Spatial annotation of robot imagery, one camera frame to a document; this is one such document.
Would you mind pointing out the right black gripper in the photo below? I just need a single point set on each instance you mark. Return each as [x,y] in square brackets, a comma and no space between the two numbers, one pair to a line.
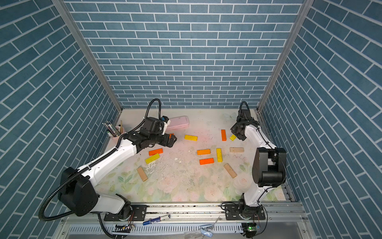
[233,130]

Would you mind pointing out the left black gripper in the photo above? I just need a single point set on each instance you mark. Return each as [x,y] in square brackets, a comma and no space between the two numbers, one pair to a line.
[166,143]

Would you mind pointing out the wooden block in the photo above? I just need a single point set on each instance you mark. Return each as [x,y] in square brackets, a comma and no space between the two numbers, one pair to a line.
[236,149]
[142,174]

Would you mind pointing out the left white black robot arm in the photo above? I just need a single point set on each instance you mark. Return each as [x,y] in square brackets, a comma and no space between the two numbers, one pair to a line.
[80,196]

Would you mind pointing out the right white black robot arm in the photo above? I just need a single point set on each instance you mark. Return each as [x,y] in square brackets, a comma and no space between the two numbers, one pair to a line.
[269,166]

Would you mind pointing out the pink pen cup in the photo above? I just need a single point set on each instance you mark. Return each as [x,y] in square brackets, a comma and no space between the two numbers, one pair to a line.
[121,130]

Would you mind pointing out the pink pencil case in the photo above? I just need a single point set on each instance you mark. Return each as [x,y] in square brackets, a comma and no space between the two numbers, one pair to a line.
[178,123]

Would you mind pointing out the pens in cup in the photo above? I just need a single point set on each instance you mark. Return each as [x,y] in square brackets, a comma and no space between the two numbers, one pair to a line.
[111,129]

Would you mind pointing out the light orange block centre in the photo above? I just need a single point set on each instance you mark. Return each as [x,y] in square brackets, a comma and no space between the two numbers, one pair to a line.
[203,151]

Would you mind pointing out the wooden block right low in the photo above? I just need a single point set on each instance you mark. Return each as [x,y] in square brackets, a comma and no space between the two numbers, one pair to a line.
[230,170]

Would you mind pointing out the orange block centre low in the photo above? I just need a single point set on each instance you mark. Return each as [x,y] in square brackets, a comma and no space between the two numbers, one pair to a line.
[206,161]

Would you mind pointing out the clear plastic bag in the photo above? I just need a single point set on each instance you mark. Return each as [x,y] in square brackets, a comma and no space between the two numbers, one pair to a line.
[205,231]

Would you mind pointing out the green lit circuit board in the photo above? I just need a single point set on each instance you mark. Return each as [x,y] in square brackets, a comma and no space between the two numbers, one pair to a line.
[249,230]

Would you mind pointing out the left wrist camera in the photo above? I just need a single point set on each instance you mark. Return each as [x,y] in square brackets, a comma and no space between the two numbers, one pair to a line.
[153,125]

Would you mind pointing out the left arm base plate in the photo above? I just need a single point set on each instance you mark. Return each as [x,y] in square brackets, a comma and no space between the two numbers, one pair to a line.
[130,213]

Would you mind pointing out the blue screwdriver on rail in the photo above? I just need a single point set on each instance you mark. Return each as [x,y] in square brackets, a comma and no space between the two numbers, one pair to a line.
[156,220]

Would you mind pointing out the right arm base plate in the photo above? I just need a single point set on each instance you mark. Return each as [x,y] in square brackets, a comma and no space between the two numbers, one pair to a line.
[236,212]

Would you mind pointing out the aluminium front rail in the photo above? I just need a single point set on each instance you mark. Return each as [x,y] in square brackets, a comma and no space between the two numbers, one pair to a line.
[188,217]

